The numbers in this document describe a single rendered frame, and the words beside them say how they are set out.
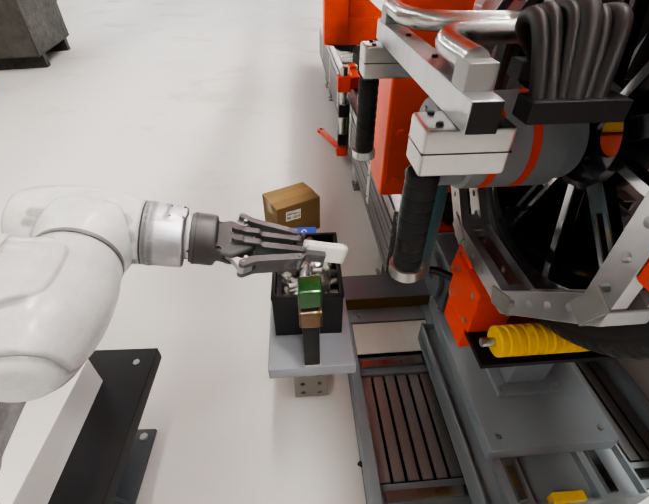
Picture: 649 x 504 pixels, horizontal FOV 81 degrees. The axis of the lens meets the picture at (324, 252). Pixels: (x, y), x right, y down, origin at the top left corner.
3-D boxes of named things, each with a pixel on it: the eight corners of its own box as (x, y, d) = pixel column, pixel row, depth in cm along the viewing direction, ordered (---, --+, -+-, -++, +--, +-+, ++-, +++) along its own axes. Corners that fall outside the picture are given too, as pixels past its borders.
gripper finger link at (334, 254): (304, 242, 58) (305, 245, 58) (347, 247, 60) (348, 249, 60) (300, 256, 60) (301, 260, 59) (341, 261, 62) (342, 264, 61)
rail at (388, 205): (409, 262, 139) (419, 212, 125) (384, 263, 138) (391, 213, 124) (337, 74, 328) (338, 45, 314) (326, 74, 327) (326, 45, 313)
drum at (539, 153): (568, 201, 57) (614, 107, 48) (429, 208, 56) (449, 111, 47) (523, 159, 68) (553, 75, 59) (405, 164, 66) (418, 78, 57)
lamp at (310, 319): (322, 328, 65) (322, 312, 62) (299, 329, 65) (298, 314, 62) (321, 310, 68) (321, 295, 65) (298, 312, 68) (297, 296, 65)
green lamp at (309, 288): (322, 308, 62) (322, 291, 59) (298, 310, 62) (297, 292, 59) (321, 291, 65) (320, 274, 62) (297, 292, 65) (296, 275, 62)
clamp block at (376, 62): (415, 78, 65) (420, 43, 61) (362, 79, 64) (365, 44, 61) (408, 70, 68) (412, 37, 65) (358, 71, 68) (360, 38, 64)
